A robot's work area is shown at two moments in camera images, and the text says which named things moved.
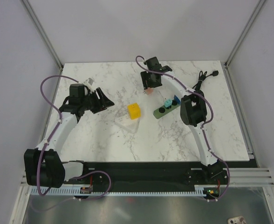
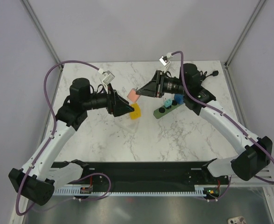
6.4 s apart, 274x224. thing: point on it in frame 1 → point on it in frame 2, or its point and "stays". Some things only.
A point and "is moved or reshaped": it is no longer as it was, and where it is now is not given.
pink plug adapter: [149, 91] is moved or reshaped
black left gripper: [99, 106] → [116, 105]
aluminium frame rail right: [243, 35] stays
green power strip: [163, 109] stays
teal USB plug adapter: [167, 102] stays
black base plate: [150, 174] stays
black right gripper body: [146, 75] → [160, 90]
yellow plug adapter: [134, 110] stays
